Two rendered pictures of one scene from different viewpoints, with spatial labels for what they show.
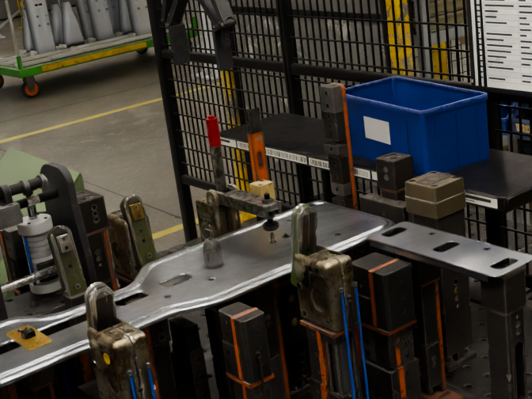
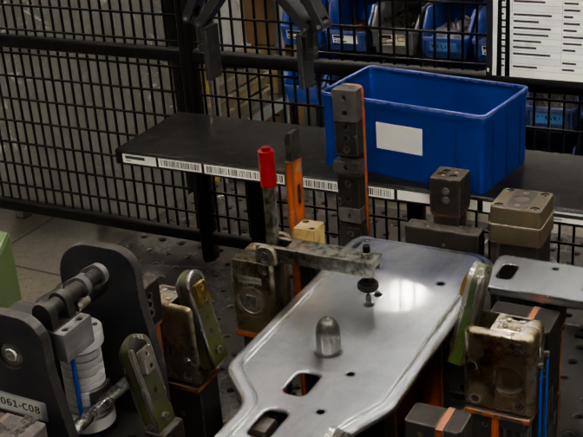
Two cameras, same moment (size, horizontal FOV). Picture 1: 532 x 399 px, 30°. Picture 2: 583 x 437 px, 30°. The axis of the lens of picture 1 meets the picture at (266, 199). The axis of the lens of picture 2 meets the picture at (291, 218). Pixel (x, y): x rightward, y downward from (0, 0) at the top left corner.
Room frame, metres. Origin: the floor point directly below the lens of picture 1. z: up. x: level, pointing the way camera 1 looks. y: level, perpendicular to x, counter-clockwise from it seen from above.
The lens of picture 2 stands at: (0.52, 0.65, 1.72)
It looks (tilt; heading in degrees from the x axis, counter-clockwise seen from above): 25 degrees down; 334
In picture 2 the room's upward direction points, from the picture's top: 4 degrees counter-clockwise
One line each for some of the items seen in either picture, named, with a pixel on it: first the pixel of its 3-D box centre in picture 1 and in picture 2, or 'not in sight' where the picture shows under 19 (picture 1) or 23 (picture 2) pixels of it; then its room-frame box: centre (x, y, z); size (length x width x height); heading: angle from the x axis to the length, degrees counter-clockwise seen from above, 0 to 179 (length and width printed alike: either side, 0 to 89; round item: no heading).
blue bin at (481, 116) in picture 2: (409, 123); (423, 126); (1.95, -0.31, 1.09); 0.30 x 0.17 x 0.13; 27
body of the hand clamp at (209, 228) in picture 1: (228, 283); (268, 360); (1.76, 0.09, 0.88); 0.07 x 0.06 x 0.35; 35
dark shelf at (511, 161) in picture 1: (374, 153); (361, 162); (2.04, -0.24, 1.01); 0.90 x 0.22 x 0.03; 35
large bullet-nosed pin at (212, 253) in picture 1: (212, 255); (328, 339); (1.56, 0.10, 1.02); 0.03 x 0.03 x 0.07
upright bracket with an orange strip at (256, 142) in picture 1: (268, 233); (302, 285); (1.81, 0.00, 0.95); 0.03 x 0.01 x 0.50; 125
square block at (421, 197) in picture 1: (440, 271); (519, 304); (1.68, -0.30, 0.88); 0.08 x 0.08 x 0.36; 35
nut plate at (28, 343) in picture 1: (28, 334); not in sight; (1.36, 0.38, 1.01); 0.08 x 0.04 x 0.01; 36
